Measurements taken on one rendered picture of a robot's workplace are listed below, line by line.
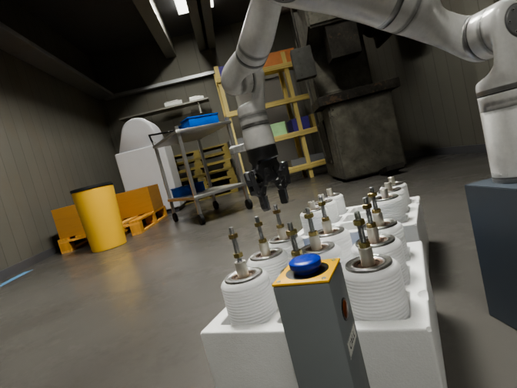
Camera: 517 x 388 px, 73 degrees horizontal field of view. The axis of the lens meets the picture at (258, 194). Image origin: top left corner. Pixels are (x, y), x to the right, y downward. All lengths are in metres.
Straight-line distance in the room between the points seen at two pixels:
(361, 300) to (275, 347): 0.17
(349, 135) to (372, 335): 3.25
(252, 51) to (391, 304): 0.53
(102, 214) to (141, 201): 1.20
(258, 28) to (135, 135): 4.91
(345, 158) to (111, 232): 2.40
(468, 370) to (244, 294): 0.43
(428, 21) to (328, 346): 0.55
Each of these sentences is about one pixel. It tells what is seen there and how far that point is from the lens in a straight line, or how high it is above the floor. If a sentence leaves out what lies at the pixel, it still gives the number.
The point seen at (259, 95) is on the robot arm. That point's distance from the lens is 0.86.
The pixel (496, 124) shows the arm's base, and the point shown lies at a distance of 0.80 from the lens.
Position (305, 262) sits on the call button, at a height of 0.33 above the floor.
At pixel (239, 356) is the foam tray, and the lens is 0.68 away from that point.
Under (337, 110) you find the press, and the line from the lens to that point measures 3.73.
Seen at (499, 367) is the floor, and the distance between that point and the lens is 0.81.
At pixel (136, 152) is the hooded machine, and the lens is 5.51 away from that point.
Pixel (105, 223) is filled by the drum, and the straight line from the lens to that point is 3.48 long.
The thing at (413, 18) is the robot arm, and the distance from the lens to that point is 0.71.
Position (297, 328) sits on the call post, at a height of 0.26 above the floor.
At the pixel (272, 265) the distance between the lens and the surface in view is 0.75.
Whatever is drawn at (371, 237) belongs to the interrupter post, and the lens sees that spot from 0.71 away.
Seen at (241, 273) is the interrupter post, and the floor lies 0.26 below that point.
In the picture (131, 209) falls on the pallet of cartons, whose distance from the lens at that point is 4.64.
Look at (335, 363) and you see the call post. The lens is 0.45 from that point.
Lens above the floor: 0.46
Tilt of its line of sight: 5 degrees down
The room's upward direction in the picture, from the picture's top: 14 degrees counter-clockwise
